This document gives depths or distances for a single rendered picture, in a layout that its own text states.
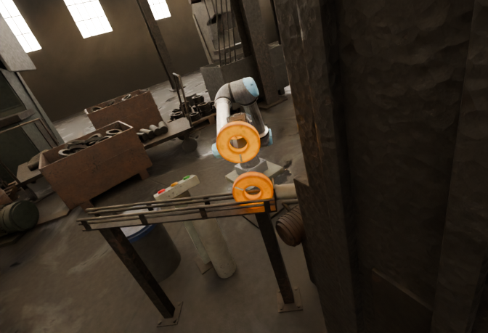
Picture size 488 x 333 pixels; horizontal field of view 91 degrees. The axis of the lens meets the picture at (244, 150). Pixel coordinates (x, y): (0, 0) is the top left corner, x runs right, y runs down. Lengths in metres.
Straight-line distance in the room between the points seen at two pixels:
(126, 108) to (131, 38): 8.38
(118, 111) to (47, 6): 8.65
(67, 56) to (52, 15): 1.46
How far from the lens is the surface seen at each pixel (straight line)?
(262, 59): 3.97
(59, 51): 12.49
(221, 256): 1.48
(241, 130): 0.81
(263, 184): 0.89
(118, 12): 12.76
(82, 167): 2.95
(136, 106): 4.50
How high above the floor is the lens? 1.25
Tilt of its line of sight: 26 degrees down
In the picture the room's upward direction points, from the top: 17 degrees counter-clockwise
